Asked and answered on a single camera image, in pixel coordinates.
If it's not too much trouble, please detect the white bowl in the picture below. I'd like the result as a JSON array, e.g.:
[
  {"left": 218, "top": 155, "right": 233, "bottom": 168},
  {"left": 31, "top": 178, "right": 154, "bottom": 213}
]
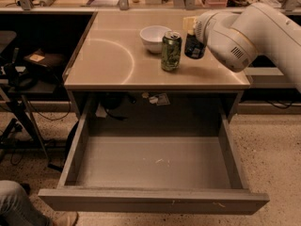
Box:
[{"left": 139, "top": 25, "right": 170, "bottom": 54}]

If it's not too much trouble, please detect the person leg in jeans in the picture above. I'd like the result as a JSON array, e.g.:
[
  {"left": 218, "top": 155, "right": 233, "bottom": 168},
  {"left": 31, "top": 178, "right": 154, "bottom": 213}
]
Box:
[{"left": 0, "top": 180, "right": 54, "bottom": 226}]

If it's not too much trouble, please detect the brown shoe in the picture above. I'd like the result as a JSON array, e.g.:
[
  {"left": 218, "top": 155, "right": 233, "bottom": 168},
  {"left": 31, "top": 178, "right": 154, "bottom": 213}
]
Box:
[{"left": 53, "top": 212, "right": 78, "bottom": 226}]

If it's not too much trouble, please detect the black bag with note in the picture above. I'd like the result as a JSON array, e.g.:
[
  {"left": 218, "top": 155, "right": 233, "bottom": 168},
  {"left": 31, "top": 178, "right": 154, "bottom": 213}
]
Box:
[{"left": 24, "top": 49, "right": 67, "bottom": 81}]

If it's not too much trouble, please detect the grey cabinet with counter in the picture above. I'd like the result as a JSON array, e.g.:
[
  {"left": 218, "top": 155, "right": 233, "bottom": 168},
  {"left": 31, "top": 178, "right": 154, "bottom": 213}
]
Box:
[{"left": 65, "top": 8, "right": 250, "bottom": 115}]

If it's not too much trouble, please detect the green soda can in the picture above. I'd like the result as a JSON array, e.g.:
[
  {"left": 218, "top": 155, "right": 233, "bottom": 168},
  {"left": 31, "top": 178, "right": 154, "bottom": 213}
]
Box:
[{"left": 161, "top": 31, "right": 182, "bottom": 72}]

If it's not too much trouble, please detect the blue pepsi can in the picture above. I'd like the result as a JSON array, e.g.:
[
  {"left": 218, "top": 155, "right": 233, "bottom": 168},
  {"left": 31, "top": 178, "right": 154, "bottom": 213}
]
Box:
[{"left": 184, "top": 34, "right": 205, "bottom": 59}]

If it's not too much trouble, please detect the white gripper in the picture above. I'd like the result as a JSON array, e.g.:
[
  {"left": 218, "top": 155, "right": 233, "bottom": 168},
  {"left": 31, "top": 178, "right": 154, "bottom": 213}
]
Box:
[{"left": 182, "top": 10, "right": 241, "bottom": 45}]

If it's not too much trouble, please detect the grey open drawer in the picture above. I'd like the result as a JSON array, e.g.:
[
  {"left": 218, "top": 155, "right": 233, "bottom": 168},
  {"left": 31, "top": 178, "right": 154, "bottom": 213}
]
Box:
[{"left": 39, "top": 94, "right": 269, "bottom": 215}]

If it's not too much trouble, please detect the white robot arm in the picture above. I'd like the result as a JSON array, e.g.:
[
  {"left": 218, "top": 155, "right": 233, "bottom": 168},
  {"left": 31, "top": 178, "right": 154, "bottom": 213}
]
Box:
[{"left": 182, "top": 3, "right": 301, "bottom": 91}]

